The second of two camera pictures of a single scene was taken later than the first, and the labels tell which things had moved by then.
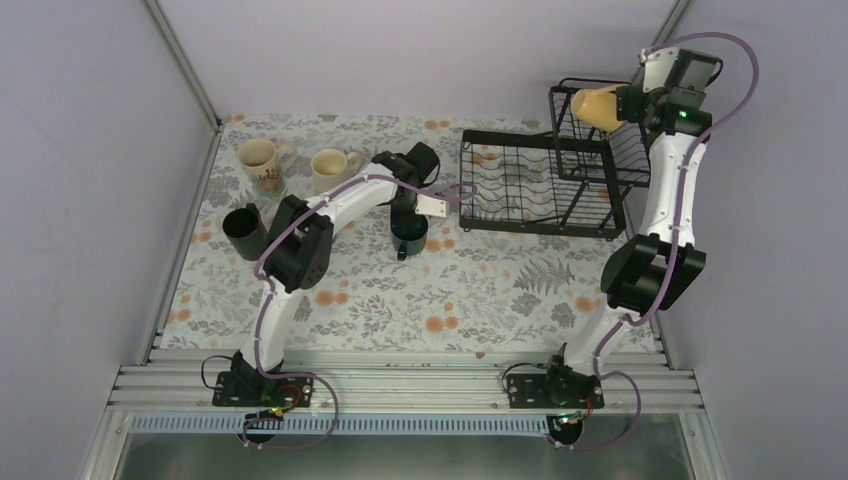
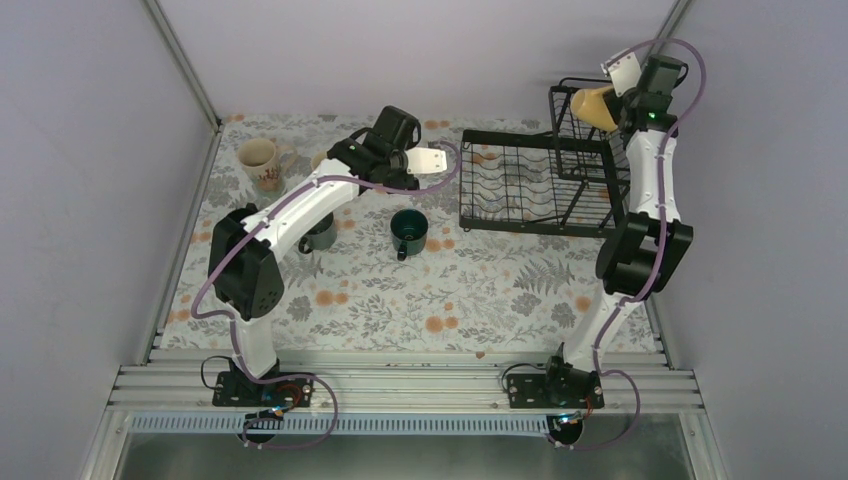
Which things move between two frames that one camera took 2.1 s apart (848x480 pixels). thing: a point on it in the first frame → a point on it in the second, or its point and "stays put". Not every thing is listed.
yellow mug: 597,108 stays put
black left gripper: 395,215 → 408,184
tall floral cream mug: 265,165 stays put
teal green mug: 409,235 stays put
